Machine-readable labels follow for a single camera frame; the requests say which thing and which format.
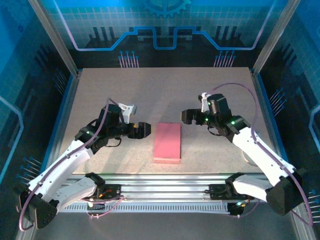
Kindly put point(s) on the black control box with LED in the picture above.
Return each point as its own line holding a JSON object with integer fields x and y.
{"x": 236, "y": 210}

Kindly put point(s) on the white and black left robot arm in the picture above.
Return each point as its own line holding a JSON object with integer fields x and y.
{"x": 62, "y": 170}

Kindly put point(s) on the white connector plug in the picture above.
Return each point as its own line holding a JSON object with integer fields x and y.
{"x": 90, "y": 203}

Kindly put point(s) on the aluminium mounting rail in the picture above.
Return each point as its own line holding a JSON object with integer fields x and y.
{"x": 165, "y": 185}

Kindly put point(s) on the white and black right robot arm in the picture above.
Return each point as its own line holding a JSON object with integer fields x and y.
{"x": 282, "y": 197}

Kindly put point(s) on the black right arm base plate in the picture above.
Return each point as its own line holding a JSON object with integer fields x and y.
{"x": 216, "y": 193}

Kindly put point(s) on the aluminium table side rail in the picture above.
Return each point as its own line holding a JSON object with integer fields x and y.
{"x": 262, "y": 105}
{"x": 69, "y": 105}

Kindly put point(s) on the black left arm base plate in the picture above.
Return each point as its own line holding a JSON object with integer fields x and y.
{"x": 115, "y": 192}

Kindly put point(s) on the aluminium frame post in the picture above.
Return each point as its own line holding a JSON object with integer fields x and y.
{"x": 55, "y": 37}
{"x": 274, "y": 37}

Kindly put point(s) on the pink and white paper box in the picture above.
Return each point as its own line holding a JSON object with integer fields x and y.
{"x": 167, "y": 142}

